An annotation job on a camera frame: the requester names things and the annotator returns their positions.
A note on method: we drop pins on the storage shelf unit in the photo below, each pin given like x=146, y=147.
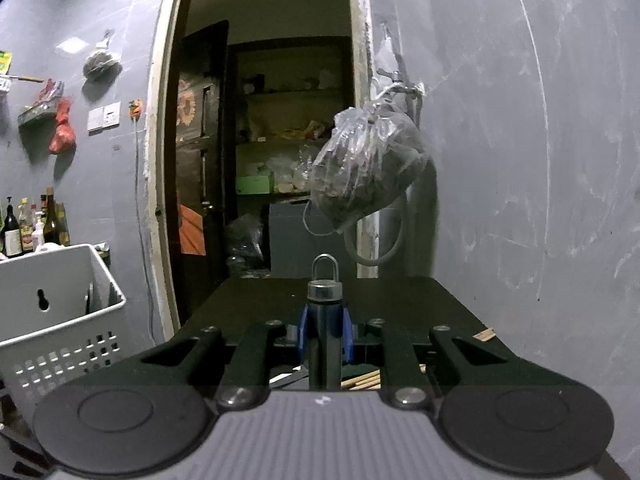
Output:
x=280, y=94

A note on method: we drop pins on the white wall switch plate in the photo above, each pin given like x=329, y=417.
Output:
x=95, y=120

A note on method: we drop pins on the red mesh bag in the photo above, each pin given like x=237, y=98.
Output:
x=62, y=137

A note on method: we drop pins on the pale door frame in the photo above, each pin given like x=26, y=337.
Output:
x=155, y=160

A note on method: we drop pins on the yellow green sticker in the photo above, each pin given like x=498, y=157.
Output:
x=5, y=62

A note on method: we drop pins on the wall-mounted rack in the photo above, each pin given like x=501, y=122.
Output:
x=35, y=115

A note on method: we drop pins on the black plastic bag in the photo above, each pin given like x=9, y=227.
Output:
x=245, y=245

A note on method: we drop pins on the white pump bottle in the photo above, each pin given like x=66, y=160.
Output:
x=39, y=232

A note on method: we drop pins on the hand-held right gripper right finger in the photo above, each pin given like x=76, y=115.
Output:
x=348, y=335

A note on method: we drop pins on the yellowish oil bottle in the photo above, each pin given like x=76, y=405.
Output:
x=64, y=230

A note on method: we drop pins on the dark cabinet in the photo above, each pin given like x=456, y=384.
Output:
x=300, y=240

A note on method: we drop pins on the orange paper on door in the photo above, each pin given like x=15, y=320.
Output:
x=192, y=230

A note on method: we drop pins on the small hanging bag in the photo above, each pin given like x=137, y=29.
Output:
x=102, y=62

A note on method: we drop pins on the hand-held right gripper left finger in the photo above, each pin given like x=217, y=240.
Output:
x=304, y=335

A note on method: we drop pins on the clear bag of dried goods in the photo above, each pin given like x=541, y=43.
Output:
x=370, y=175

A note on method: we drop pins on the white wall socket plate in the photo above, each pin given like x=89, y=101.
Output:
x=112, y=115

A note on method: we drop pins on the brown sauce bottle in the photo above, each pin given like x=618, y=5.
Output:
x=26, y=235

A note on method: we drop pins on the orange wall hook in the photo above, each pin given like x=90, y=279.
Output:
x=136, y=110

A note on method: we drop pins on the tall dark glass bottle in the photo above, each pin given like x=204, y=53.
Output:
x=51, y=225

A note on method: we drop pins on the green box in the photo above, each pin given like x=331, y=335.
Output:
x=255, y=184

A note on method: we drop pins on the dark wooden door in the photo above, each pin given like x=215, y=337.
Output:
x=215, y=170

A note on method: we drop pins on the metal faucet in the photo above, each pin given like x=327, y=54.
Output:
x=397, y=82

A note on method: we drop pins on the grey perforated utensil basket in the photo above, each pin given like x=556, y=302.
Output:
x=60, y=310

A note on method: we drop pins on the wooden chopstick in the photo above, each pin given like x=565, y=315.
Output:
x=360, y=382
x=484, y=333

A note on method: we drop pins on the dark wine bottle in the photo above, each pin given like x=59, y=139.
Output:
x=12, y=237

